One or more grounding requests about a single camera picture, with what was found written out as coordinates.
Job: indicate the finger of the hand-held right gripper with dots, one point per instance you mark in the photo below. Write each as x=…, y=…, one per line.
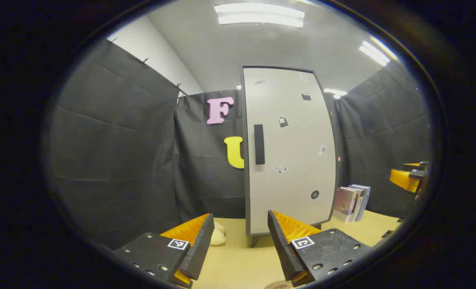
x=400, y=178
x=412, y=166

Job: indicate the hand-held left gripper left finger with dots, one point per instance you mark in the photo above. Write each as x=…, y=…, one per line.
x=201, y=249

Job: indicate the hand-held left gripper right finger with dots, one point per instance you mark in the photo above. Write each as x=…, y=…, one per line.
x=280, y=249

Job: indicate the round cork coaster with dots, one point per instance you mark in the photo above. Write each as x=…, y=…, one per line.
x=278, y=285

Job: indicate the dark grey cabinet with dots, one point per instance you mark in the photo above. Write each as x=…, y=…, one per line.
x=246, y=224

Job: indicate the cream plush toy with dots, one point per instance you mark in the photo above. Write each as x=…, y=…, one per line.
x=218, y=239

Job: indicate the pale blue book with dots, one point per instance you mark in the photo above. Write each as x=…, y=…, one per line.
x=366, y=196

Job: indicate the grey and white book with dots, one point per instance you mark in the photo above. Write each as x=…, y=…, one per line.
x=359, y=202

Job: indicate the pink and purple book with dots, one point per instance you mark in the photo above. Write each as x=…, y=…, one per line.
x=344, y=204

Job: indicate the distant ceiling light panel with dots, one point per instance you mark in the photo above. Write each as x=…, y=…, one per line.
x=335, y=93

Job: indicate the long ceiling light panel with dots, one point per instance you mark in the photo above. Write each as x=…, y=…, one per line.
x=374, y=53

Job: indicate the black backdrop cloth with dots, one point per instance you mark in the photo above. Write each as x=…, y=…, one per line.
x=113, y=152

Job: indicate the large ceiling light panel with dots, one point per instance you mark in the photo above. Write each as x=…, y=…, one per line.
x=258, y=15

